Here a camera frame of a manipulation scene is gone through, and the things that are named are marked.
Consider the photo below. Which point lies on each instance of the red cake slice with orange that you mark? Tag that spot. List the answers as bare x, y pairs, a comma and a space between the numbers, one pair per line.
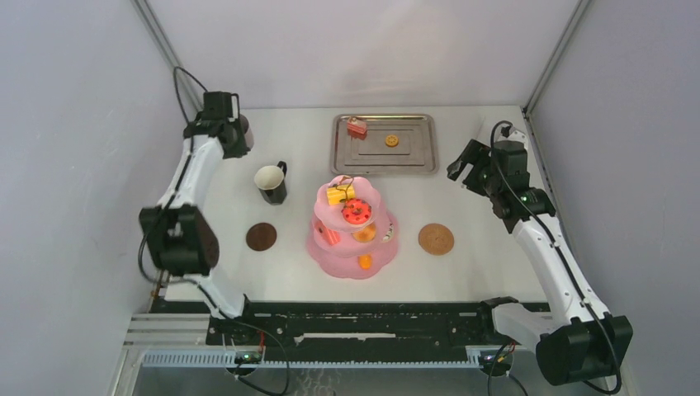
356, 128

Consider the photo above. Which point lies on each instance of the black cup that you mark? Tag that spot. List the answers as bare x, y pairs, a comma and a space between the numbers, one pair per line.
270, 182

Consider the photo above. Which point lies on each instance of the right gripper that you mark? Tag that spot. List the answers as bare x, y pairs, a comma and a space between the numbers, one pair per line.
475, 153

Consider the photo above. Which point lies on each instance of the yellow cake slice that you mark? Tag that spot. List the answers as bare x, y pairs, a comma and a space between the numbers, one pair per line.
340, 194

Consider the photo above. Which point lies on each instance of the red layered cake slice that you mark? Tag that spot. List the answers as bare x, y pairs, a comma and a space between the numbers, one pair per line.
331, 237

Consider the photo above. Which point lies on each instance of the white donut with chocolate drizzle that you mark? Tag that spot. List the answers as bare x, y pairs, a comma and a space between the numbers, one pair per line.
389, 233

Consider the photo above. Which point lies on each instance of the left aluminium frame post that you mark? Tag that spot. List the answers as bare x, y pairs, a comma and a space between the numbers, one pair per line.
190, 91

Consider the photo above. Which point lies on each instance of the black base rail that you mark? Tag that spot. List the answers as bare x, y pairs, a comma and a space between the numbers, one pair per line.
309, 332

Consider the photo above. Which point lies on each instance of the aluminium frame post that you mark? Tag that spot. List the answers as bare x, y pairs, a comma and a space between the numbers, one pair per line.
190, 91
562, 45

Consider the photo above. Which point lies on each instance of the stainless steel food tongs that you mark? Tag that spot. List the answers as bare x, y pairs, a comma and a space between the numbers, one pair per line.
483, 130

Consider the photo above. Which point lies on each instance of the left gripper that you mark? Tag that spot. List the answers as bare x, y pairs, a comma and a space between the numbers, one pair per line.
241, 149

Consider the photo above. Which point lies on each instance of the round golden bread bun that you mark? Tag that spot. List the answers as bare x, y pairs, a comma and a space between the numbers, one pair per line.
366, 234

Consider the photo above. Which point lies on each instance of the pink three-tier cake stand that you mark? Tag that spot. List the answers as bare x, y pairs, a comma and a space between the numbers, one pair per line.
340, 260

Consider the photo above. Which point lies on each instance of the right aluminium frame post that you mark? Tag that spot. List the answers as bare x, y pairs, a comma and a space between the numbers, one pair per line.
562, 45

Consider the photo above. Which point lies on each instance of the stainless steel serving tray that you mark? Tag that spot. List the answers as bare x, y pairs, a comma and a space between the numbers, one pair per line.
416, 154

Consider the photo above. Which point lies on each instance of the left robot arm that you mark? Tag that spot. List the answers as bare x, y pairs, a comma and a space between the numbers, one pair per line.
176, 234

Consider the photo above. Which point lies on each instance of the mauve cup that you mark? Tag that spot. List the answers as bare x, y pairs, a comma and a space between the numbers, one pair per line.
248, 134

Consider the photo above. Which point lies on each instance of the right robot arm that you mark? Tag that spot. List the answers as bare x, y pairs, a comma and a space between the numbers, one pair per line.
581, 341

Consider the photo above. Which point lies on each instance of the dark brown round coaster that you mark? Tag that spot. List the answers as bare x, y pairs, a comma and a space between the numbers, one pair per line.
260, 237

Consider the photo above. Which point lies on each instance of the orange fish-shaped cake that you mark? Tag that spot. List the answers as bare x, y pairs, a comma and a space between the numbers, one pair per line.
365, 262

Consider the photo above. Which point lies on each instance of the light woven round coaster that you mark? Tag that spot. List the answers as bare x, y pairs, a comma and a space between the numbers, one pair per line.
436, 239

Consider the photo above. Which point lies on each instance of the round yellow biscuit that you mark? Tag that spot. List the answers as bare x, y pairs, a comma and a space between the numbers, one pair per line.
392, 140

